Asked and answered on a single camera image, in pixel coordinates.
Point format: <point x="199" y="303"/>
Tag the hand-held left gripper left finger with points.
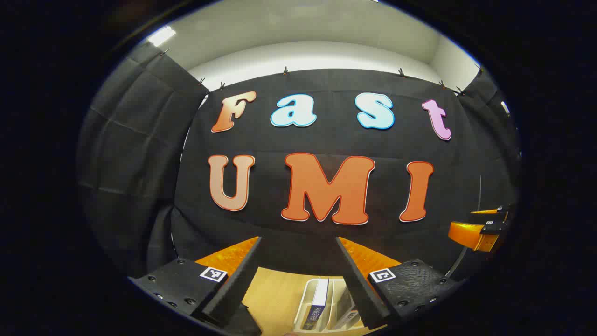
<point x="238" y="284"/>

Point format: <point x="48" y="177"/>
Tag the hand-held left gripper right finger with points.
<point x="361" y="294"/>

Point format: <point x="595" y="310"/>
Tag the white bookshelf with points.
<point x="303" y="298"/>

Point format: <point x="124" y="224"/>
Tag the grey cover book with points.
<point x="347" y="318"/>

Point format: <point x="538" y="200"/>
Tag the dark grey pole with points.
<point x="480" y="196"/>

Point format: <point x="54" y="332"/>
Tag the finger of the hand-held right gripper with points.
<point x="489" y="217"/>
<point x="466" y="233"/>

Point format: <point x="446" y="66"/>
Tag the ceiling light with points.
<point x="162" y="36"/>

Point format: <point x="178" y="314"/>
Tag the blue cover book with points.
<point x="317" y="303"/>

